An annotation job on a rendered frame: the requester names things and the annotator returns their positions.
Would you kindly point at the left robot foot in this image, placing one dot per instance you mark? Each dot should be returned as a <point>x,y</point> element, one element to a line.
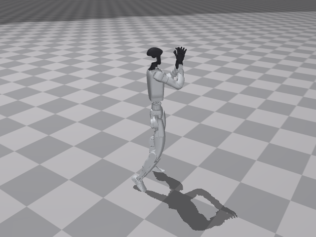
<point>157,169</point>

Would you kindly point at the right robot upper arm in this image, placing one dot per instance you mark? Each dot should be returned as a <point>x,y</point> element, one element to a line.
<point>161,77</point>

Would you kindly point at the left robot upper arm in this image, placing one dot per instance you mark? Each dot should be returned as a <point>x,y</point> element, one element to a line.
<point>169,75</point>

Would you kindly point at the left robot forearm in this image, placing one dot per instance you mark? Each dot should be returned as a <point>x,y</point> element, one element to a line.
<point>174,72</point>

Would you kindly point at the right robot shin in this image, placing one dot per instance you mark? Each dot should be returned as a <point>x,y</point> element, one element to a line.
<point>148,165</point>

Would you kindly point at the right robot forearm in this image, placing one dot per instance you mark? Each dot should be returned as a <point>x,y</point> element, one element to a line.
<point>180,75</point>

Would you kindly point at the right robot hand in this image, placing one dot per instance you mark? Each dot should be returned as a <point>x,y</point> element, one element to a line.
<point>179,56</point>

